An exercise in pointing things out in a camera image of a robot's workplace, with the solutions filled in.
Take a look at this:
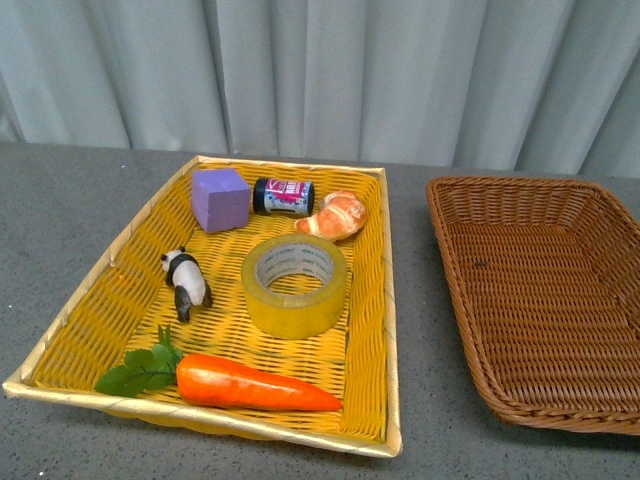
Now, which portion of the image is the toy carrot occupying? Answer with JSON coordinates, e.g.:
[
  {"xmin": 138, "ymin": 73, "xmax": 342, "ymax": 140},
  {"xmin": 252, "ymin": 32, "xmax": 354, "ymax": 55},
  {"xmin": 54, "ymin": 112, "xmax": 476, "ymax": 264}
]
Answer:
[{"xmin": 95, "ymin": 327, "xmax": 342, "ymax": 412}]

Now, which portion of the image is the purple foam cube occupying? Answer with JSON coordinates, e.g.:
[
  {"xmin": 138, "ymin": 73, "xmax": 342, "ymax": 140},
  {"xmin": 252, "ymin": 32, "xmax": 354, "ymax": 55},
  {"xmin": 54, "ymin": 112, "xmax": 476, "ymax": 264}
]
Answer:
[{"xmin": 191, "ymin": 168, "xmax": 251, "ymax": 233}]

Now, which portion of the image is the yellow packing tape roll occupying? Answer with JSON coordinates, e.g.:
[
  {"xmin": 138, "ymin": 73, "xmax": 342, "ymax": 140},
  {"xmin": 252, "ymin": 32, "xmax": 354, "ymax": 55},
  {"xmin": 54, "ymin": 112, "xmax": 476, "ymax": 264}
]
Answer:
[{"xmin": 241, "ymin": 234, "xmax": 348, "ymax": 340}]

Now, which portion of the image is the toy croissant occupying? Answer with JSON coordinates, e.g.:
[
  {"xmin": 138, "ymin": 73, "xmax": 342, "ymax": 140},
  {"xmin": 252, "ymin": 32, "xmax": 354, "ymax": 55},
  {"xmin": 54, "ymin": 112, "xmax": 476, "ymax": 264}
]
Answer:
[{"xmin": 294, "ymin": 190, "xmax": 368, "ymax": 241}]

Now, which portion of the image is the grey curtain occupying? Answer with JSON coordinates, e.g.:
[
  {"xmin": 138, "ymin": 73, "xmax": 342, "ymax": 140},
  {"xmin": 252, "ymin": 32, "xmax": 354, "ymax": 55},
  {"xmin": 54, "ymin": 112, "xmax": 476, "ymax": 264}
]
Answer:
[{"xmin": 1, "ymin": 1, "xmax": 639, "ymax": 177}]

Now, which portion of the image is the small soda can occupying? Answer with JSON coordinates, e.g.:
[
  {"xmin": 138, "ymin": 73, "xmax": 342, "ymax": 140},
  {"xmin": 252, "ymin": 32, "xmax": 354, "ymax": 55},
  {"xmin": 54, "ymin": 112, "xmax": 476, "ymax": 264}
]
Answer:
[{"xmin": 252, "ymin": 177, "xmax": 315, "ymax": 217}]

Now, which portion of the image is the brown wicker basket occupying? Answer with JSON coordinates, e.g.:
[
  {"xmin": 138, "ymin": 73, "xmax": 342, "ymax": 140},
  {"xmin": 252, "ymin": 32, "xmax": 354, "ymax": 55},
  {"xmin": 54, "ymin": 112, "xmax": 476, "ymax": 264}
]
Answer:
[{"xmin": 426, "ymin": 176, "xmax": 639, "ymax": 435}]

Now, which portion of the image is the panda figurine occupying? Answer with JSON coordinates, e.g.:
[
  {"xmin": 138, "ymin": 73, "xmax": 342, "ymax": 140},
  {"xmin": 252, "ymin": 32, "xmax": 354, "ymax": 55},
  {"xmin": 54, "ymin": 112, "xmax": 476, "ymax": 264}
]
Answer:
[{"xmin": 160, "ymin": 246, "xmax": 213, "ymax": 323}]

